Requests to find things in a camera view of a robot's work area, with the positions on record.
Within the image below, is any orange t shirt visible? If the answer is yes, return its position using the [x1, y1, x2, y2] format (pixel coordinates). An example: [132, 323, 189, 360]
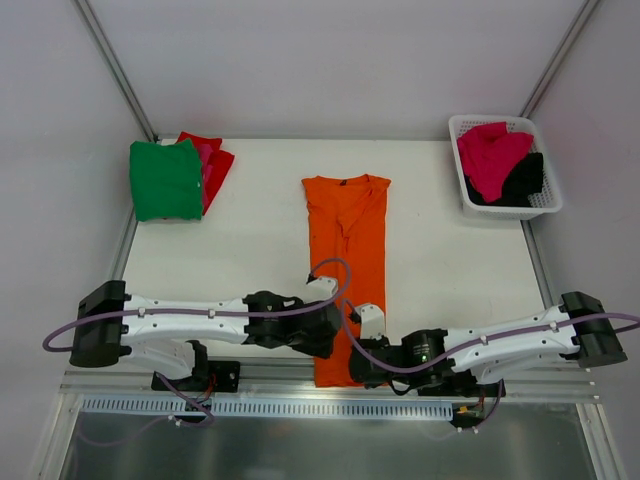
[300, 173, 392, 389]

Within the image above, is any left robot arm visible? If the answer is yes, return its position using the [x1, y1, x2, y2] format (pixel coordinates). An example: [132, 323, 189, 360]
[70, 276, 341, 390]

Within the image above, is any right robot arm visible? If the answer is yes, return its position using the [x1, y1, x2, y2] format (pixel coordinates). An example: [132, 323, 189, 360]
[348, 291, 627, 397]

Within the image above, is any red folded t shirt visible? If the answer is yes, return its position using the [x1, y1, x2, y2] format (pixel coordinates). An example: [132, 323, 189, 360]
[178, 132, 235, 215]

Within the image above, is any white plastic basket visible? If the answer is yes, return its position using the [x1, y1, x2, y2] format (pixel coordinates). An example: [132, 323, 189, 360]
[448, 114, 563, 221]

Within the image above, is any green folded t shirt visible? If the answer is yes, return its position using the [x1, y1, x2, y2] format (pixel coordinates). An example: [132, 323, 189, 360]
[129, 140, 203, 222]

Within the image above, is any pink folded t shirt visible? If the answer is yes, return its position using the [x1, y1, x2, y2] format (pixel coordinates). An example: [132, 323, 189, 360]
[198, 144, 213, 211]

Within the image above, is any black t shirt in basket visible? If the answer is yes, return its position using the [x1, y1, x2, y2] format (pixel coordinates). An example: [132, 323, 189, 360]
[465, 152, 544, 208]

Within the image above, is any magenta t shirt in basket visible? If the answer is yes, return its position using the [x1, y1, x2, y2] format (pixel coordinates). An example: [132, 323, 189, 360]
[457, 122, 534, 202]

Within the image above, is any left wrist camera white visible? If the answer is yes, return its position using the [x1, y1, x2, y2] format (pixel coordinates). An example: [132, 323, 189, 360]
[304, 275, 338, 301]

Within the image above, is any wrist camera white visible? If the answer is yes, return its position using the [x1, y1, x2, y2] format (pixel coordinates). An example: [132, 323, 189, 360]
[304, 275, 338, 301]
[355, 303, 386, 340]

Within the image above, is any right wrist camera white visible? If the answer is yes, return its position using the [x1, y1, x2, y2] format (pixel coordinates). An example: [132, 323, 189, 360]
[355, 303, 386, 340]

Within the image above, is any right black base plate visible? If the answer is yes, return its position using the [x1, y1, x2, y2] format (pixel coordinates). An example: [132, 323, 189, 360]
[417, 374, 504, 398]

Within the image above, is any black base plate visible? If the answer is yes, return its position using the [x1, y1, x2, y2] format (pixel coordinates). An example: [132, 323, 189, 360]
[163, 358, 241, 396]
[417, 374, 504, 398]

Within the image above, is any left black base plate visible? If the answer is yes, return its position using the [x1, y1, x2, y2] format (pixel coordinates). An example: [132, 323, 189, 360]
[163, 358, 241, 396]

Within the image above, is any aluminium mounting rail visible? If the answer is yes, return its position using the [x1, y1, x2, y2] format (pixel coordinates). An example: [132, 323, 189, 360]
[60, 358, 601, 404]

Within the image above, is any white slotted cable duct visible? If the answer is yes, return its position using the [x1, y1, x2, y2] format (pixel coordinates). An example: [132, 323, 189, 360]
[81, 395, 454, 421]

